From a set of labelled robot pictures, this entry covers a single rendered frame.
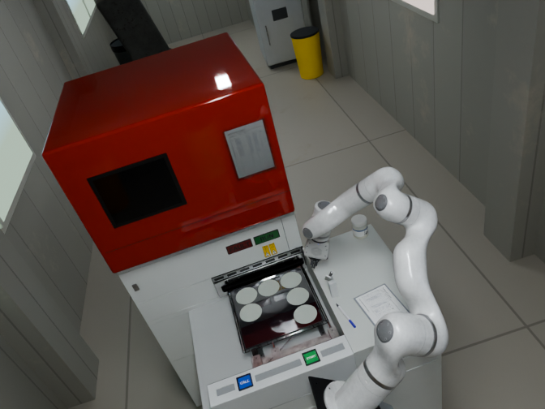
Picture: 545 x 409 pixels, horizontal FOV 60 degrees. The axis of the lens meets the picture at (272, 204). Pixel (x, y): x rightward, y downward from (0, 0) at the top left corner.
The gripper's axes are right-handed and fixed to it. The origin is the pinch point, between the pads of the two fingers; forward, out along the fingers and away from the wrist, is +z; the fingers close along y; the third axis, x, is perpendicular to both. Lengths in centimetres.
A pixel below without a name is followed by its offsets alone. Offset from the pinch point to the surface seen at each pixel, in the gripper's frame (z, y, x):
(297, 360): 8.7, 0.3, -44.3
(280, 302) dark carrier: 16.4, -11.3, -11.5
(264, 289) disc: 18.5, -19.7, -3.9
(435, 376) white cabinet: 25, 58, -26
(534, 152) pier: -21, 109, 100
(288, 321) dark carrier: 15.4, -6.1, -21.9
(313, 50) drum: 56, -46, 437
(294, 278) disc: 14.2, -7.2, 2.2
